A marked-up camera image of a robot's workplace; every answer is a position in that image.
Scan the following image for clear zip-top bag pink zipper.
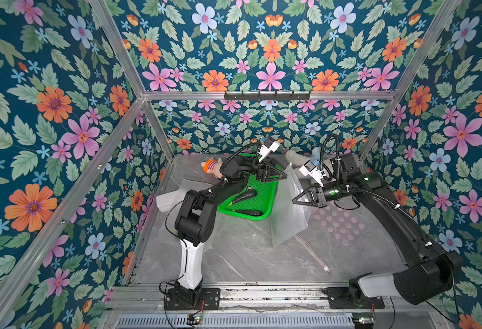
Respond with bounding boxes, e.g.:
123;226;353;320
294;234;330;272

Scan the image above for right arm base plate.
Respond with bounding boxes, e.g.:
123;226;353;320
322;286;385;310

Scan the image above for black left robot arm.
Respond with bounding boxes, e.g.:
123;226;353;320
175;154;287;293

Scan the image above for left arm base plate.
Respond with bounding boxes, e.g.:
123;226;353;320
164;288;221;311

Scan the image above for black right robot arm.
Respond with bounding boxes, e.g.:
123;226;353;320
286;151;463;306

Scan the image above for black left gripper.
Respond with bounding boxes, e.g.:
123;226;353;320
230;158;284;189

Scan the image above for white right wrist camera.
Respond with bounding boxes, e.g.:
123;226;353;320
299;160;324;186

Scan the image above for green plastic basket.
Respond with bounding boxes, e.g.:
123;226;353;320
217;153;278;221

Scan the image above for cartoon doll head toy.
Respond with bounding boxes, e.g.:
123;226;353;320
201;158;223;179

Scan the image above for white plastic box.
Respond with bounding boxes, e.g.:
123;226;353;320
156;191;179;212

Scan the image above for white teddy bear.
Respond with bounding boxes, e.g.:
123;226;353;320
285;147;321;167

